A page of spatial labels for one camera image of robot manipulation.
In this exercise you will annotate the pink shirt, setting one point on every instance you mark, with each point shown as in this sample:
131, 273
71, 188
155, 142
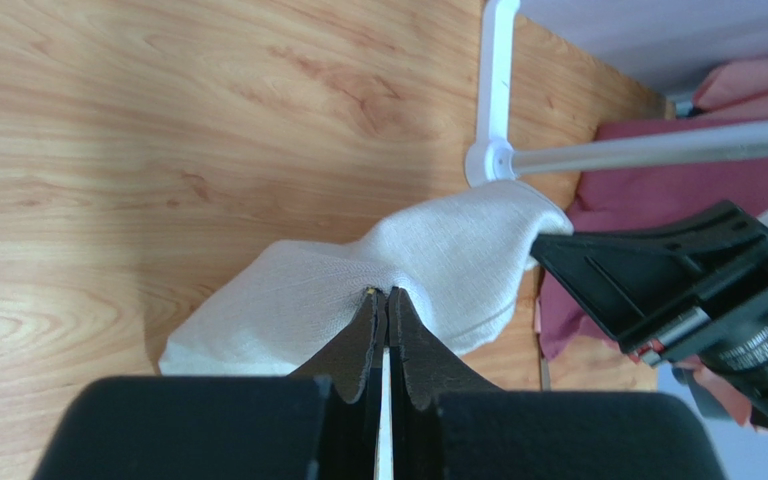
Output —
735, 90

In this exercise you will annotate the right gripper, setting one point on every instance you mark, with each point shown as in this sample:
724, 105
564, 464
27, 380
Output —
694, 288

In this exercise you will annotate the left rack pole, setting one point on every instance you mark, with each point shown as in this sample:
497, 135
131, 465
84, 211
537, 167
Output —
736, 142

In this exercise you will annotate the left white rack foot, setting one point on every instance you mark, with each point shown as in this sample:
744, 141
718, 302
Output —
490, 157

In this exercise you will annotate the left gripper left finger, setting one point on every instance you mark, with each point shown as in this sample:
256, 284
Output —
319, 422

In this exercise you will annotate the maroon tank top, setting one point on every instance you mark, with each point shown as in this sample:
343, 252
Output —
641, 198

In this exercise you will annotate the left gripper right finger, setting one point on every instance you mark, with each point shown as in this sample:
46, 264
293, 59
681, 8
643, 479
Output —
449, 422

